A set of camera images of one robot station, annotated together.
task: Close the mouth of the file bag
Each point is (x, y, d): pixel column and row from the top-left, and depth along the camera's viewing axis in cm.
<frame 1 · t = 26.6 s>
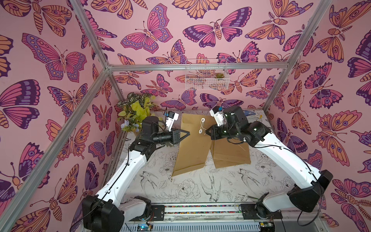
left hand: (190, 133, 69), fingers closed
right hand: (206, 129, 71), fingers closed
brown kraft file bag: (193, 149, 70), point 26 cm above the table
brown kraft file bag 2: (226, 154, 91), point 5 cm above the table
potted green yellow plant: (132, 112, 88), point 25 cm above the table

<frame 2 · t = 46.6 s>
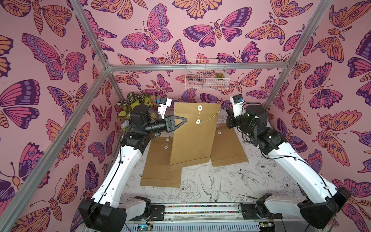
left hand: (187, 121, 63), fingers closed
right hand: (229, 108, 70), fingers closed
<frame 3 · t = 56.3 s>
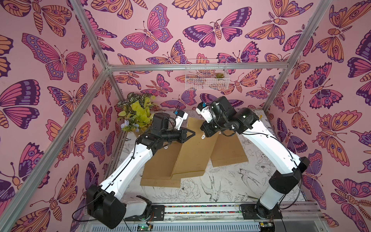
left hand: (196, 133, 71), fingers closed
right hand: (202, 126, 71), fingers closed
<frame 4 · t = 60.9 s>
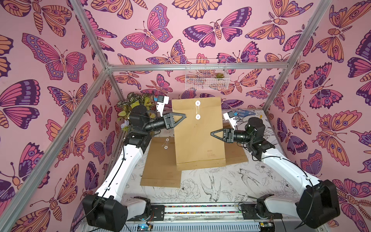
left hand: (186, 117, 63), fingers closed
right hand: (213, 134, 68), fingers closed
brown kraft file bag 2: (195, 148, 67), point 29 cm above the table
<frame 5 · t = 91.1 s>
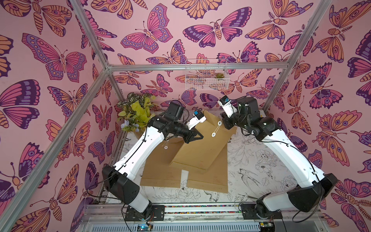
left hand: (202, 136, 70), fingers closed
right hand: (224, 112, 73), fingers closed
